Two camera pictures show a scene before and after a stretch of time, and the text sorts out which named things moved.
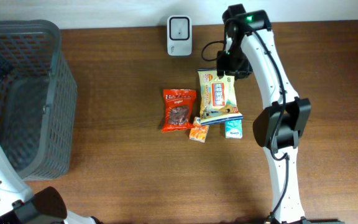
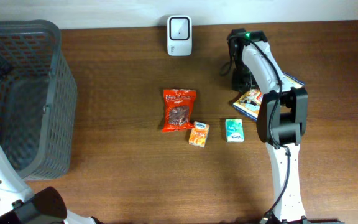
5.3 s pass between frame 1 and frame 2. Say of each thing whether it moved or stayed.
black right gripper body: moved
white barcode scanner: stayed
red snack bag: stayed
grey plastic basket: stayed
